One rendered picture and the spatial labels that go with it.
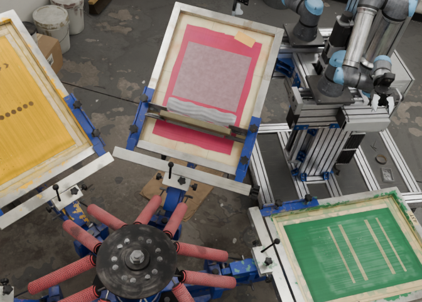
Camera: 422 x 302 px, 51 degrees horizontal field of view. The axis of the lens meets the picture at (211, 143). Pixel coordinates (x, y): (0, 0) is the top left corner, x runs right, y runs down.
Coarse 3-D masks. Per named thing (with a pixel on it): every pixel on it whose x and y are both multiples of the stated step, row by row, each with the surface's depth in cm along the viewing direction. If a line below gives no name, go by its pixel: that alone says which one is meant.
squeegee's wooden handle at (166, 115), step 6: (162, 114) 215; (168, 114) 215; (174, 114) 215; (174, 120) 217; (180, 120) 214; (186, 120) 214; (192, 120) 214; (198, 120) 214; (198, 126) 214; (204, 126) 213; (210, 126) 213; (216, 126) 213; (216, 132) 218; (222, 132) 213; (228, 132) 212
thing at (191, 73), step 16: (192, 32) 232; (208, 32) 232; (192, 48) 231; (208, 48) 231; (176, 64) 230; (192, 64) 230; (208, 64) 229; (176, 80) 228; (192, 80) 228; (208, 80) 228; (176, 96) 227; (192, 96) 227; (160, 128) 225; (176, 128) 224
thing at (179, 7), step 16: (176, 16) 231; (208, 16) 230; (224, 16) 229; (272, 32) 227; (160, 48) 228; (272, 48) 225; (160, 64) 227; (272, 64) 224; (256, 112) 220; (144, 144) 220; (192, 160) 218; (208, 160) 217
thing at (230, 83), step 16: (224, 48) 230; (240, 48) 230; (256, 48) 229; (224, 64) 229; (240, 64) 228; (224, 80) 227; (240, 80) 227; (208, 96) 226; (224, 96) 226; (240, 96) 226; (224, 112) 225; (240, 112) 224; (208, 144) 222; (224, 144) 222
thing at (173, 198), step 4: (172, 188) 211; (176, 188) 211; (168, 192) 211; (172, 192) 211; (176, 192) 211; (180, 192) 211; (168, 196) 210; (172, 196) 210; (176, 196) 210; (168, 200) 210; (172, 200) 210; (176, 200) 210; (164, 204) 210; (168, 204) 210; (172, 204) 210; (176, 204) 210; (164, 208) 210; (168, 208) 209; (172, 208) 209
